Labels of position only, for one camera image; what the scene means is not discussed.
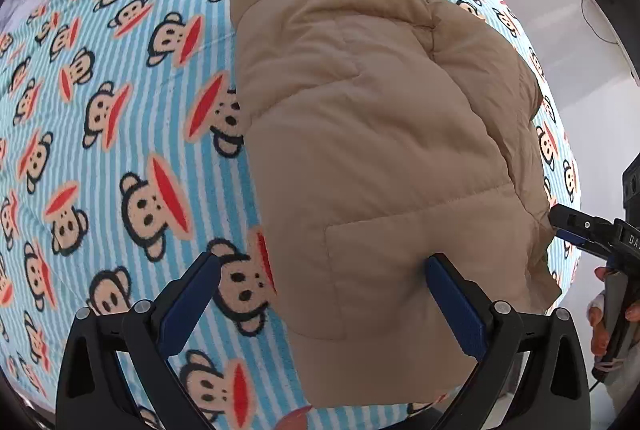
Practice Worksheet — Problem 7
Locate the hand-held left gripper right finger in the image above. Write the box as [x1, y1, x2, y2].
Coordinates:
[424, 251, 592, 430]

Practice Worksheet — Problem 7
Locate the striped monkey print blanket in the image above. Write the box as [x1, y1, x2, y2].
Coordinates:
[0, 0, 586, 430]

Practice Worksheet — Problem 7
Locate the tan puffer jacket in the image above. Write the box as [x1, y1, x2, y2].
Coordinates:
[227, 0, 563, 411]

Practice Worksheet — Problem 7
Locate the thin black cable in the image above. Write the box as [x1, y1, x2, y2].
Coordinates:
[579, 0, 620, 45]

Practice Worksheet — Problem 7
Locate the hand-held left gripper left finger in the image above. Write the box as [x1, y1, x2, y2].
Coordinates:
[55, 251, 222, 430]

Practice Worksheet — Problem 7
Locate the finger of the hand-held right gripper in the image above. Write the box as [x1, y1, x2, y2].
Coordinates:
[549, 204, 617, 257]

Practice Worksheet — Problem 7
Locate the person's right hand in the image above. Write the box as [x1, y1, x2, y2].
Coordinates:
[586, 266, 610, 357]

